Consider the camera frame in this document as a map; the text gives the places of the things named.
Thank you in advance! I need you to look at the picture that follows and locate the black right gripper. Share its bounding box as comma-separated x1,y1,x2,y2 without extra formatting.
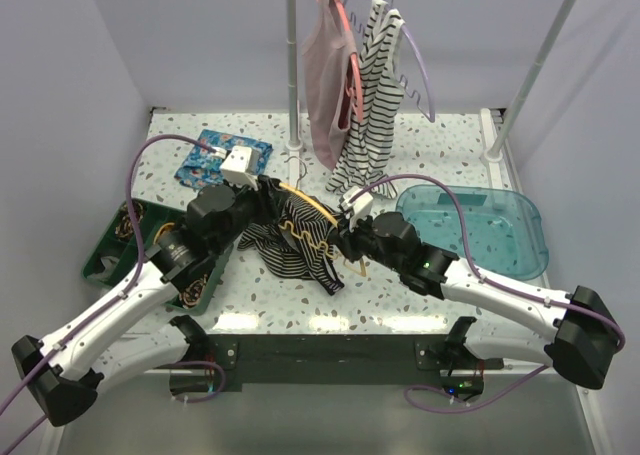
328,209,404,274

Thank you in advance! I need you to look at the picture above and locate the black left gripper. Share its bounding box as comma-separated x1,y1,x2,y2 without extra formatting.
213,174,290,255

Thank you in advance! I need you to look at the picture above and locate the yellow hanger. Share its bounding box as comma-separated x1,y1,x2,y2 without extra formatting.
279,154,367,278

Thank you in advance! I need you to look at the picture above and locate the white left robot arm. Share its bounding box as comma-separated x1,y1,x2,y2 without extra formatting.
11,175,288,427

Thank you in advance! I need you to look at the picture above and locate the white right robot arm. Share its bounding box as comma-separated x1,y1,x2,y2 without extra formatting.
329,212,624,389

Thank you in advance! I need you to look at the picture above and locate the lilac hanger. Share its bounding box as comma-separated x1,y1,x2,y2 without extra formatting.
344,0,436,123

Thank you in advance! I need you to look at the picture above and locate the pink tank top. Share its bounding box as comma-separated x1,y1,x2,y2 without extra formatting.
302,0,356,170

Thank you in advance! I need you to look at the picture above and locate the pink hanger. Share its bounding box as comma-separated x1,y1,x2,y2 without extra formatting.
303,0,364,122

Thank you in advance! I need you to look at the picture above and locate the blue floral folded cloth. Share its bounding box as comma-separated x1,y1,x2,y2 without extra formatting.
174,130,273,190

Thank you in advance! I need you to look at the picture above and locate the yellow rolled belt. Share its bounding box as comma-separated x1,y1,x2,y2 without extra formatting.
153,222,175,244

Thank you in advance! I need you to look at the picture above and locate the blue transparent plastic bin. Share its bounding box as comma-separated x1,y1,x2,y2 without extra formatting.
396,184,549,281

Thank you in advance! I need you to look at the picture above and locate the brown patterned rolled belt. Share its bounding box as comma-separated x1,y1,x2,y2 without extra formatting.
178,275,208,309

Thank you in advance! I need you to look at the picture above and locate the leopard rolled belt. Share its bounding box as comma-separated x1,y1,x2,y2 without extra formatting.
114,200,145,241

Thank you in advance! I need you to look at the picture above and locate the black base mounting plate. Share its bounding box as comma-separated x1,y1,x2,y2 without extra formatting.
181,334,487,391

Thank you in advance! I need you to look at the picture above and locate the grey cloth in tray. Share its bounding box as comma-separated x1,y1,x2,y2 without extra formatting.
88,255,119,282

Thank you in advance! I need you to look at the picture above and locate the white clothes rack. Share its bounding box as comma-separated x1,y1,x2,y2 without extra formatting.
285,0,577,187

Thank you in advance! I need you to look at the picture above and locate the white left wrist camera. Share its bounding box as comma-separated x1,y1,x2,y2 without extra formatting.
220,145,259,190

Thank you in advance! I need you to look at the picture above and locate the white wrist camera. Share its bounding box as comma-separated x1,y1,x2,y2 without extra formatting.
220,145,259,190
339,186,374,231

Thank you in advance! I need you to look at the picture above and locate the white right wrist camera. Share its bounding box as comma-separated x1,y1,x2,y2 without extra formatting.
339,186,374,231

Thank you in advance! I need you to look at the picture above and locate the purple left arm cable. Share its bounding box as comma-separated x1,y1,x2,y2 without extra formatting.
0,134,229,451

